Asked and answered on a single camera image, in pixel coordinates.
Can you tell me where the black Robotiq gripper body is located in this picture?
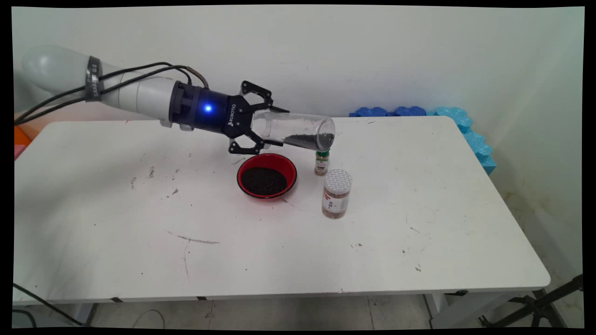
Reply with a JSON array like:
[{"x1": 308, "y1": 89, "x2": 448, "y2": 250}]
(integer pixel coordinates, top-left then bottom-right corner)
[{"x1": 169, "y1": 81, "x2": 255, "y2": 140}]

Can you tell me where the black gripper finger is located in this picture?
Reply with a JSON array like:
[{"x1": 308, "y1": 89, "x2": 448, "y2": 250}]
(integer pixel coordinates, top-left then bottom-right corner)
[
  {"x1": 240, "y1": 80, "x2": 290, "y2": 114},
  {"x1": 228, "y1": 129, "x2": 284, "y2": 155}
]

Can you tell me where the clear plastic jar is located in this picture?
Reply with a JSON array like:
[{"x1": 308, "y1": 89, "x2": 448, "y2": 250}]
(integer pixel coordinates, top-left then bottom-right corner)
[{"x1": 254, "y1": 112, "x2": 336, "y2": 152}]

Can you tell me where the red bowl with black seeds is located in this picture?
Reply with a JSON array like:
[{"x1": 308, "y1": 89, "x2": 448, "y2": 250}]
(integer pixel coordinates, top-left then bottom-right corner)
[{"x1": 237, "y1": 153, "x2": 298, "y2": 200}]

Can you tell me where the small green-capped spice bottle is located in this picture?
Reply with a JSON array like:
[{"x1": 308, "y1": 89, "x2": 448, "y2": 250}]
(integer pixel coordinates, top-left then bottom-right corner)
[{"x1": 314, "y1": 149, "x2": 331, "y2": 176}]

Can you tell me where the white-lidded spice jar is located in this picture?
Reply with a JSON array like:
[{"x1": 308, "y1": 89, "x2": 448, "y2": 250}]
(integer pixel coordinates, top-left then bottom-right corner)
[{"x1": 321, "y1": 169, "x2": 353, "y2": 219}]

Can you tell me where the light blue foam mat stack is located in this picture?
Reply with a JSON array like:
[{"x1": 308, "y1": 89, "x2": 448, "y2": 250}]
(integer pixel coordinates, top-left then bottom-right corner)
[{"x1": 427, "y1": 107, "x2": 497, "y2": 176}]

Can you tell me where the white table leg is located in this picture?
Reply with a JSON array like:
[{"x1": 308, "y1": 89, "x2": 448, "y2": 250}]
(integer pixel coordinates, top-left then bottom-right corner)
[
  {"x1": 424, "y1": 292, "x2": 536, "y2": 328},
  {"x1": 70, "y1": 302, "x2": 97, "y2": 327}
]

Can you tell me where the black tripod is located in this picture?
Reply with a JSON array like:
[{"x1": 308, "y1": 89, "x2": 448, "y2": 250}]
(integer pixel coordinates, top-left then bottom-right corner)
[{"x1": 479, "y1": 275, "x2": 583, "y2": 328}]

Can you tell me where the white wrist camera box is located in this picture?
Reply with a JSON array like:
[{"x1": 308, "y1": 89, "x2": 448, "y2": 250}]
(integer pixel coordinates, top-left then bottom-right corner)
[{"x1": 160, "y1": 119, "x2": 194, "y2": 133}]

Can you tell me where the black cable with metal plug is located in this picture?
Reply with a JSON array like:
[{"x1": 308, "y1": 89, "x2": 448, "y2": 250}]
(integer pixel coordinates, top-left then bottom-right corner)
[{"x1": 14, "y1": 65, "x2": 209, "y2": 126}]

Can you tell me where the black strap on arm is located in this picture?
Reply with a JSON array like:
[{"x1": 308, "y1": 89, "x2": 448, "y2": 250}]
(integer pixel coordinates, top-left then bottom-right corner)
[{"x1": 85, "y1": 56, "x2": 104, "y2": 102}]

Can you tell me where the thin grey floor wire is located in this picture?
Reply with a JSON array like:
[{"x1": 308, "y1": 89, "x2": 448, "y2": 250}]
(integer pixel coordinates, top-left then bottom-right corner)
[{"x1": 133, "y1": 309, "x2": 166, "y2": 328}]

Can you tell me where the black floor cable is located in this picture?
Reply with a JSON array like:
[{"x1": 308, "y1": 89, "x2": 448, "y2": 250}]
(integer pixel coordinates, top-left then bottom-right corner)
[{"x1": 13, "y1": 283, "x2": 85, "y2": 327}]

